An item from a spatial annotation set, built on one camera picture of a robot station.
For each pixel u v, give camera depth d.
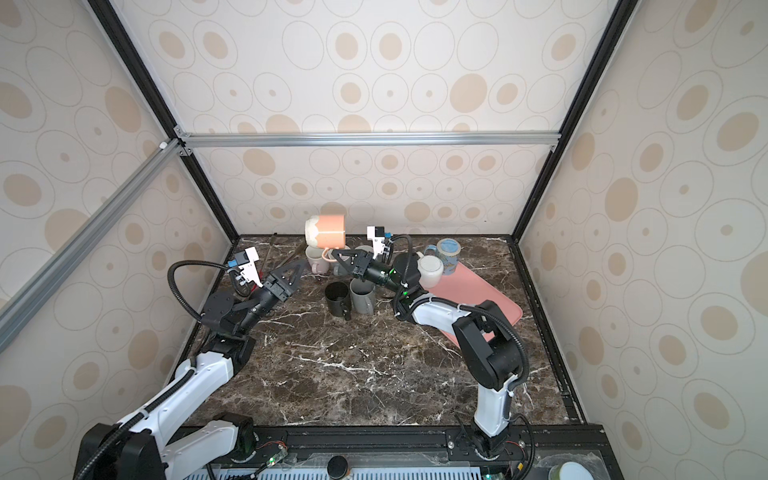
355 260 0.72
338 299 0.97
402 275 0.64
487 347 0.49
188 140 0.90
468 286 1.09
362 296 0.91
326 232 0.71
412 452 0.73
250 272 0.64
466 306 0.54
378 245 0.75
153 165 0.80
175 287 0.53
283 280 0.64
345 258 0.74
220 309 0.56
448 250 1.02
